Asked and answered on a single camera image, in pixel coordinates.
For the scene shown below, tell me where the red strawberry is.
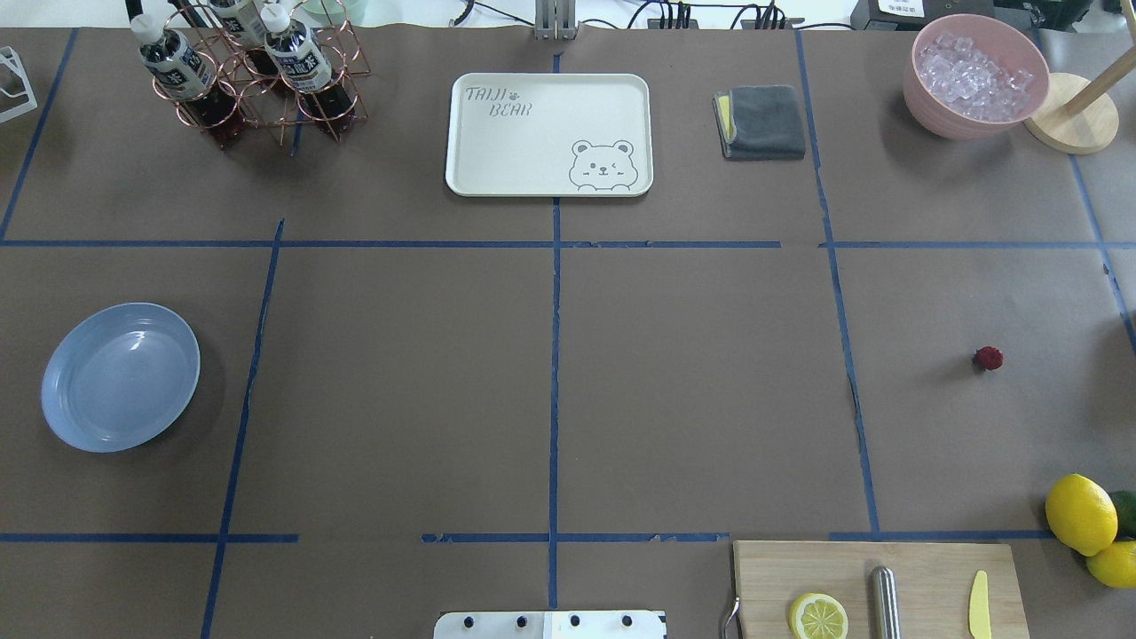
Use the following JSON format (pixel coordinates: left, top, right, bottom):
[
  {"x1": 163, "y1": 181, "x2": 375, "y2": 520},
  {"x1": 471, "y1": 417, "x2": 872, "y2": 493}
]
[{"x1": 971, "y1": 345, "x2": 1005, "y2": 372}]

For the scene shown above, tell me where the blue plate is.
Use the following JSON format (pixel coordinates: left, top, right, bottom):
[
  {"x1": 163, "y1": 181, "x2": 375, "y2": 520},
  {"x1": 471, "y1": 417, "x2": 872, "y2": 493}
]
[{"x1": 40, "y1": 302, "x2": 201, "y2": 454}]

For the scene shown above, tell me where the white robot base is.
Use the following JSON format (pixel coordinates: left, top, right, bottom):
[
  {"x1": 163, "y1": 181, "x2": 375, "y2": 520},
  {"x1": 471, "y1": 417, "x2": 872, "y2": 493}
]
[{"x1": 433, "y1": 609, "x2": 668, "y2": 638}]

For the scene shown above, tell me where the cream bear tray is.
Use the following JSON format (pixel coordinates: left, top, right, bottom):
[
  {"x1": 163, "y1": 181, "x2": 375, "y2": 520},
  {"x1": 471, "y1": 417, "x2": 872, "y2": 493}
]
[{"x1": 444, "y1": 73, "x2": 654, "y2": 198}]

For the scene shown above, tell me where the grey folded cloth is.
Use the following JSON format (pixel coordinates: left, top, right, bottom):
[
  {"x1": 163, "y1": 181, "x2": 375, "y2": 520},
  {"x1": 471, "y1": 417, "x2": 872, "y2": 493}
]
[{"x1": 713, "y1": 85, "x2": 807, "y2": 161}]

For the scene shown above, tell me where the half lemon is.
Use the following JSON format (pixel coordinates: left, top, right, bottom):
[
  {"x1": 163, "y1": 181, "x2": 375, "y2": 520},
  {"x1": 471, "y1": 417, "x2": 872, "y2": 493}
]
[{"x1": 786, "y1": 592, "x2": 849, "y2": 639}]

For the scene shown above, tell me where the dark tea bottle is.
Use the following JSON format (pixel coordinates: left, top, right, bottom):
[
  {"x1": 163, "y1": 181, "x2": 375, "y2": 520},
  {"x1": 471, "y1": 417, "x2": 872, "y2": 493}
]
[
  {"x1": 206, "y1": 1, "x2": 289, "y2": 93},
  {"x1": 130, "y1": 13, "x2": 244, "y2": 146},
  {"x1": 259, "y1": 1, "x2": 356, "y2": 136}
]

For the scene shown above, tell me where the steel knife sharpener rod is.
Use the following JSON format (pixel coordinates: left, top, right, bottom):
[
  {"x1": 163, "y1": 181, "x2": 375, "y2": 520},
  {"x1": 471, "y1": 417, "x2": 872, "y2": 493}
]
[{"x1": 870, "y1": 565, "x2": 902, "y2": 638}]

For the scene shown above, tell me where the wooden cutting board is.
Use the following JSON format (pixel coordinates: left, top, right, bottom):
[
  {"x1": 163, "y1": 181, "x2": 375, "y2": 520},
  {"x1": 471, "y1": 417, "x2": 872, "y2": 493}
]
[{"x1": 733, "y1": 540, "x2": 1030, "y2": 638}]

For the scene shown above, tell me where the pink bowl of ice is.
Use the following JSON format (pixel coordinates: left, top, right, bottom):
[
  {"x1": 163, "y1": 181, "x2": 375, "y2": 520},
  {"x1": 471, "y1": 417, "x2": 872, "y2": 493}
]
[{"x1": 903, "y1": 13, "x2": 1050, "y2": 140}]

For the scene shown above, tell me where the yellow plastic knife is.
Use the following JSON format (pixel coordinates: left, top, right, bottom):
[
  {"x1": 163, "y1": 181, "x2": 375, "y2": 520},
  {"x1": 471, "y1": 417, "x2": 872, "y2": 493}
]
[{"x1": 968, "y1": 570, "x2": 991, "y2": 639}]

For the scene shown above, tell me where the yellow lemon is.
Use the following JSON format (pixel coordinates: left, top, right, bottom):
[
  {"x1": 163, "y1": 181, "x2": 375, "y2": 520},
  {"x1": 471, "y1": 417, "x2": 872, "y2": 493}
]
[
  {"x1": 1085, "y1": 540, "x2": 1136, "y2": 589},
  {"x1": 1044, "y1": 473, "x2": 1118, "y2": 557}
]

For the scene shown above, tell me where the wooden round stand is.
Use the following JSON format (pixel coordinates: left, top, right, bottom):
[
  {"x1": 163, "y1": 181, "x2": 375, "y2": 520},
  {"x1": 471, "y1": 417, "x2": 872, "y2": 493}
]
[{"x1": 1025, "y1": 1, "x2": 1133, "y2": 156}]

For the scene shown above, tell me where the green lime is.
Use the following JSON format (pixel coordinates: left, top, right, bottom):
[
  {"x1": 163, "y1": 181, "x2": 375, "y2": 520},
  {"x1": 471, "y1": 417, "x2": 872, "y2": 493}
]
[{"x1": 1108, "y1": 490, "x2": 1136, "y2": 540}]

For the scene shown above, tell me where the copper wire bottle rack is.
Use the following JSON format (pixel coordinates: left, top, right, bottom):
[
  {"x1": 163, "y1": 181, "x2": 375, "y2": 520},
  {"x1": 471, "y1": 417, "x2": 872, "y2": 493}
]
[{"x1": 127, "y1": 1, "x2": 371, "y2": 143}]

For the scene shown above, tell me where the white wire rack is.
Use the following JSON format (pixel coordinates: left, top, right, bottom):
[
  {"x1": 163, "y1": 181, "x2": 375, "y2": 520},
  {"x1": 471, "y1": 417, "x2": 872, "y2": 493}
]
[{"x1": 1, "y1": 47, "x2": 39, "y2": 122}]

